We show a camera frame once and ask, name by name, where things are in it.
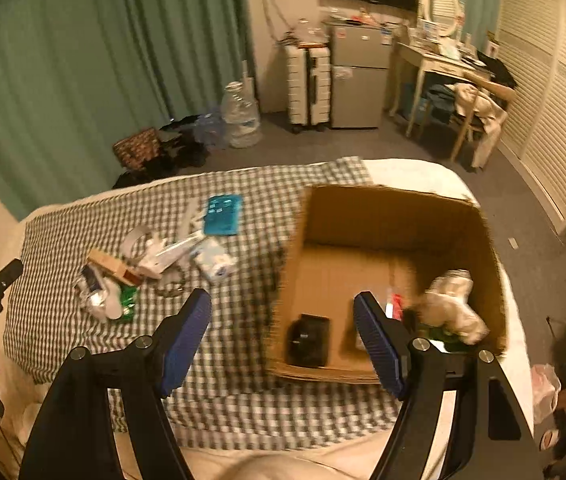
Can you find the white shutter doors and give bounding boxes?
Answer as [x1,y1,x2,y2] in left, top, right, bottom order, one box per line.
[493,0,566,233]

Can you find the white dressing table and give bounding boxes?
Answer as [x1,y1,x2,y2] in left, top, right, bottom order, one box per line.
[388,40,494,138]

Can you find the grey small fridge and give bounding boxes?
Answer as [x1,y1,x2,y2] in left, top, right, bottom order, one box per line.
[330,22,394,130]

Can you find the white tissue packet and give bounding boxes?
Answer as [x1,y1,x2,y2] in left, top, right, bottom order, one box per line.
[192,237,236,281]

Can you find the wooden chair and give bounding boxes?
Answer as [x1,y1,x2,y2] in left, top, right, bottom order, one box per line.
[450,72,516,163]

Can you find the teal packet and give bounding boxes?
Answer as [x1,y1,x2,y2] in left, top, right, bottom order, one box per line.
[203,194,242,236]

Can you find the wooden block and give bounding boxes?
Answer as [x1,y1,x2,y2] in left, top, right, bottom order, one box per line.
[87,249,141,286]

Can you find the white tube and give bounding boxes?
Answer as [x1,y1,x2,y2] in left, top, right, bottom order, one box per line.
[155,237,205,267]

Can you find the black clothes pile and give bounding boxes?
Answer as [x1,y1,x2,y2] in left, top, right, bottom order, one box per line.
[113,115,214,188]

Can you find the cream cloth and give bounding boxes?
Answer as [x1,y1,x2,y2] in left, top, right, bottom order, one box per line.
[455,82,508,168]

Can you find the white oval mirror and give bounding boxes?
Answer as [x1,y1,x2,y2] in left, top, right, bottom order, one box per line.
[422,0,465,38]

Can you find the green snack packet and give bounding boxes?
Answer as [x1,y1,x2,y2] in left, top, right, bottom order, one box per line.
[116,285,140,323]

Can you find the grey checked blanket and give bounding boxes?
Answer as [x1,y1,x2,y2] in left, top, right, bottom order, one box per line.
[6,156,404,436]

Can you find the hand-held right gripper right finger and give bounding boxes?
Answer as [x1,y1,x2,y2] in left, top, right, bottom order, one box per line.
[353,291,546,480]

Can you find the blue bottle pack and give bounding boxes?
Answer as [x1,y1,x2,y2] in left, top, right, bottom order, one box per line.
[193,110,229,148]

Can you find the silver wrapper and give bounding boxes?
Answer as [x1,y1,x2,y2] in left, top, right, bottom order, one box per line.
[76,265,124,320]

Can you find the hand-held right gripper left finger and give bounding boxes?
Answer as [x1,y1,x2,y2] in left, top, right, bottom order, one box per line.
[18,287,212,480]

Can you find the green item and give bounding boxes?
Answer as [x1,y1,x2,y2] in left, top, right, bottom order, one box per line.
[425,327,464,356]

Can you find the small red packet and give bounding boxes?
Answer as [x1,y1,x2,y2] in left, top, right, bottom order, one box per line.
[385,294,409,321]

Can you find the black wall cable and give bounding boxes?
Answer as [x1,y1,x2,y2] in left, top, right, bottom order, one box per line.
[261,0,289,46]

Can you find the small black case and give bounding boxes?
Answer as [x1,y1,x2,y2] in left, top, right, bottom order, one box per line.
[287,313,331,367]

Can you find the brown cardboard box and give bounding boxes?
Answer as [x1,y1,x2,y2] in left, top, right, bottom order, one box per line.
[264,184,508,386]

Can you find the white figurine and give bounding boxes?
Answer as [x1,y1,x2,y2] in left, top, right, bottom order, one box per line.
[136,245,184,282]

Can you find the patterned brown bag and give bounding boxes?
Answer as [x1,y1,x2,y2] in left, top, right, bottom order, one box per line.
[112,127,164,168]

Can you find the white plastic bag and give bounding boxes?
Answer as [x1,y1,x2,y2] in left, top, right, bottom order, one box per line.
[415,270,491,346]
[530,362,561,423]

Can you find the large clear water bottle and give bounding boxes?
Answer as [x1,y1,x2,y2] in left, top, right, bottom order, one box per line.
[220,80,263,148]

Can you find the white tape roll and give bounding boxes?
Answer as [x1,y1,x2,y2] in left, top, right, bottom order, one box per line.
[122,226,161,257]

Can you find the white suitcase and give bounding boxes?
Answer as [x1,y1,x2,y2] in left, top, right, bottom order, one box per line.
[285,45,333,133]

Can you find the dark bead bracelet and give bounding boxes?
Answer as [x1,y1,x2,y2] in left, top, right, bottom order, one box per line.
[158,270,187,299]

